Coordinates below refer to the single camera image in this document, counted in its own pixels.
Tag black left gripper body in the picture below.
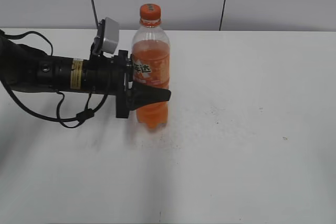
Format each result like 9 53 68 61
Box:
83 49 136 119

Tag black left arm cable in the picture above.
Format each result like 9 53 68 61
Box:
0 30 110 129

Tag orange soda plastic bottle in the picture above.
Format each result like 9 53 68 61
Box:
132 18 170 129

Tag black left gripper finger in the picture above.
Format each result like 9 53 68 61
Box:
127 81 171 111

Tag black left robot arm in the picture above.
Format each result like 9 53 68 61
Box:
1 31 171 127

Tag orange bottle cap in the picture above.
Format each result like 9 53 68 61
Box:
140 3 161 21

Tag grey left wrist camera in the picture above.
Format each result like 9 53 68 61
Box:
91 17 119 56

